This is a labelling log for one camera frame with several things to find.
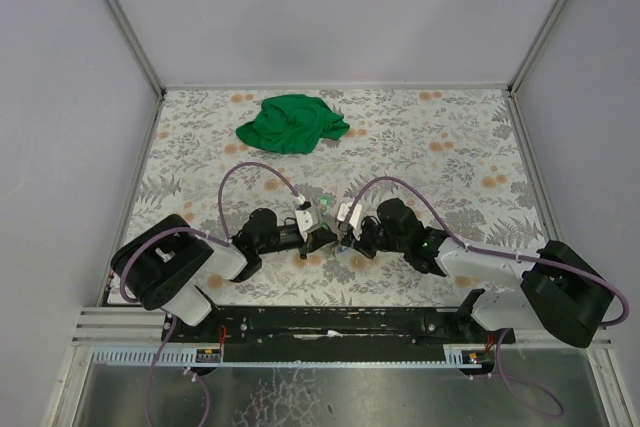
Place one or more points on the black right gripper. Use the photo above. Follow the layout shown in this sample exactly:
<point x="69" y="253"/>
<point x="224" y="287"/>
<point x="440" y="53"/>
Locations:
<point x="357" y="238"/>

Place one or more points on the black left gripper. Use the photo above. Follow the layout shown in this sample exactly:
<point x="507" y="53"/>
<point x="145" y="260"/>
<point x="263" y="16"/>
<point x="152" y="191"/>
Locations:
<point x="314" y="237"/>

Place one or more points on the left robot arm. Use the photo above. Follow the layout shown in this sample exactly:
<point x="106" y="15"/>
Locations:
<point x="158" y="268"/>

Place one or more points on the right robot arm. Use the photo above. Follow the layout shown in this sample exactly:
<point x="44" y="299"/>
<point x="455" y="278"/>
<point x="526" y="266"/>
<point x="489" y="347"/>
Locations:
<point x="552" y="289"/>

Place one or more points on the green crumpled cloth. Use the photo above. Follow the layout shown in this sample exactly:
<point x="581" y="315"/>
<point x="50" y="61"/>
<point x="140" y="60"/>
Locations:
<point x="292" y="124"/>

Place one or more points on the floral table mat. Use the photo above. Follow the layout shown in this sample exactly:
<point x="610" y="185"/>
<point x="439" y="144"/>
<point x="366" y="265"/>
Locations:
<point x="452" y="156"/>

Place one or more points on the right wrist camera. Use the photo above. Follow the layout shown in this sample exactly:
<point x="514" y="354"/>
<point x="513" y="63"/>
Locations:
<point x="349" y="217"/>

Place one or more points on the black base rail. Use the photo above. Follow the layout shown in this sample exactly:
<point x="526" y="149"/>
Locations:
<point x="334" y="335"/>

